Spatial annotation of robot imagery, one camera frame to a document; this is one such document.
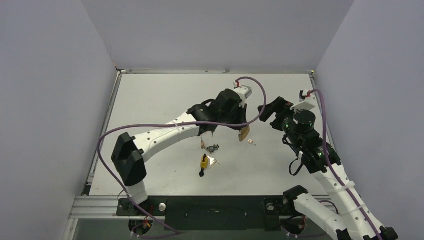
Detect small padlock keys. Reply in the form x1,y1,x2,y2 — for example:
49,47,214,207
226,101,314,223
204,144,220,153

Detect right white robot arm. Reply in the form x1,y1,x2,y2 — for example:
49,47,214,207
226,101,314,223
258,94,399,240

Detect purple cable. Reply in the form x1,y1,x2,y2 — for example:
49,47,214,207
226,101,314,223
96,76,268,235
306,88,385,240

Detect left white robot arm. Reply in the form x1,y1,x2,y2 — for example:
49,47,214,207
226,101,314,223
111,86,252,215

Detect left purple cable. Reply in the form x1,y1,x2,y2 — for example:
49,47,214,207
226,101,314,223
96,76,268,235

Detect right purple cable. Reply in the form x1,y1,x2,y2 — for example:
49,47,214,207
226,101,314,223
306,88,385,240

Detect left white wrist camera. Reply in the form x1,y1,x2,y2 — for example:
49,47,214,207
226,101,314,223
233,80,253,108

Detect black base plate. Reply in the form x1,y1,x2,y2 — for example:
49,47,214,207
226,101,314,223
115,195,312,233

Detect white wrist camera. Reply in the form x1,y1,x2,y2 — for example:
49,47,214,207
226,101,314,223
290,89,318,111
233,80,253,108

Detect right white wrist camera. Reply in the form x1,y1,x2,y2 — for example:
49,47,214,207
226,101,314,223
290,89,318,111

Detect yellow padlock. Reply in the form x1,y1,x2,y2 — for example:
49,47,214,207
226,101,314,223
199,154,220,178

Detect large brass padlock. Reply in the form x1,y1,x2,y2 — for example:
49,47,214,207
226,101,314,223
238,125,251,142

